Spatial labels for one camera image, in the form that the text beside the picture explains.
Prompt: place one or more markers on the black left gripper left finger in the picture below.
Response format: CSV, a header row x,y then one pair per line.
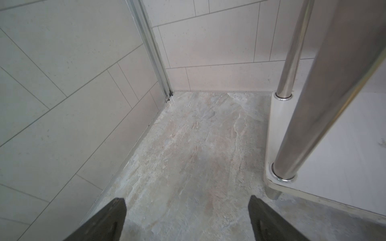
x,y
106,225

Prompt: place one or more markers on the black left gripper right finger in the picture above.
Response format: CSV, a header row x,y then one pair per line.
x,y
268,225

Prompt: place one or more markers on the white two-tier metal shelf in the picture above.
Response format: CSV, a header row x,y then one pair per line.
x,y
326,139

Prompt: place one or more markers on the aluminium corner frame post left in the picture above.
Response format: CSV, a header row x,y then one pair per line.
x,y
146,33

